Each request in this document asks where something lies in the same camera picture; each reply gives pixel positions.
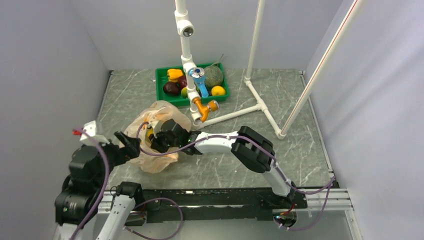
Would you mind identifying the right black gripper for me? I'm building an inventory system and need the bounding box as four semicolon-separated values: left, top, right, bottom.
149;126;182;153

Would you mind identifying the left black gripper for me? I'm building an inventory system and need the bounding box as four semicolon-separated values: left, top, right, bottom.
92;129;140;187

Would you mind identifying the translucent orange plastic bag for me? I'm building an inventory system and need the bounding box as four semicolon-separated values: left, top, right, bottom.
124;100;192;174

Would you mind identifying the green fake fruit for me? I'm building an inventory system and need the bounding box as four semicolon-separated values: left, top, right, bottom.
180;87;188;99

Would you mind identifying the dark red fake apple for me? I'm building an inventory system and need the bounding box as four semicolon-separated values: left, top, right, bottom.
162;81;181;96

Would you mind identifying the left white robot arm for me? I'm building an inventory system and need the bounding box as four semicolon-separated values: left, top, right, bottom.
54;131;144;240

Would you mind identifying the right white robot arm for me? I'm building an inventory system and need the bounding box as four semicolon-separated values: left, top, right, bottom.
147;119;295;208

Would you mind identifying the yellow fake bell pepper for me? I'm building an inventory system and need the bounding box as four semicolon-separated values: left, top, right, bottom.
166;68;184;83

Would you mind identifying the yellow fake lemon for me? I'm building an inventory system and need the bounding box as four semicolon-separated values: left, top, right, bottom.
210;85;226;97

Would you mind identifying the green fake melon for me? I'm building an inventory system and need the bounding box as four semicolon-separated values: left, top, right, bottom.
204;65;224;89

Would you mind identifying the dark red fruit in tray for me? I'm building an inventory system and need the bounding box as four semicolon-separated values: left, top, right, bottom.
177;75;187;90

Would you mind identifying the green plastic tray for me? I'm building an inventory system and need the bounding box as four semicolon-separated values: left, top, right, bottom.
155;62;231;108

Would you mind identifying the white pole with red stripe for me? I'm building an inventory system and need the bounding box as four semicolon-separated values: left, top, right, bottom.
279;0;363;139

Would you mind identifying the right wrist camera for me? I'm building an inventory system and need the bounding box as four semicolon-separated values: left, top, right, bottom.
147;120;164;133

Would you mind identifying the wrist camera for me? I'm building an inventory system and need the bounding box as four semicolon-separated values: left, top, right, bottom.
72;120;110;147
147;120;164;133

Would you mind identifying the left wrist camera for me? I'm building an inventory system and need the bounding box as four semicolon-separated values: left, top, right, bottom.
72;120;110;147

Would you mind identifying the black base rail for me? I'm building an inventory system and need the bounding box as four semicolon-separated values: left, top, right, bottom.
130;187;308;226

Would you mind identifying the blue tap handle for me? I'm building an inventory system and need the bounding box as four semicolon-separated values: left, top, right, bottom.
189;67;209;98

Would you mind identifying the white PVC pipe frame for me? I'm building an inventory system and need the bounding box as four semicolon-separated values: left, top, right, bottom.
174;0;283;140

